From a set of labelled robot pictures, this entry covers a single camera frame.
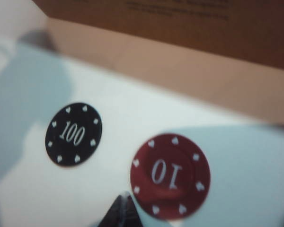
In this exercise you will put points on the brown cardboard box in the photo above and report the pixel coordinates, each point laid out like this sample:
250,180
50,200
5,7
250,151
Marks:
180,23

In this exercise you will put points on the black poker chip 100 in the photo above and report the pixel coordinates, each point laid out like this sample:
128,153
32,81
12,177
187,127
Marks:
73,134

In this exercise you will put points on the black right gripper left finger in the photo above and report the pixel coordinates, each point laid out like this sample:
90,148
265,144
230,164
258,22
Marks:
118,212

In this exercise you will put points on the red poker chip 10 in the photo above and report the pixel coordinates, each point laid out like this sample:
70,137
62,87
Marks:
170,177

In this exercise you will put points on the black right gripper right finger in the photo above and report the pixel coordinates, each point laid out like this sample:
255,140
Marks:
132,217

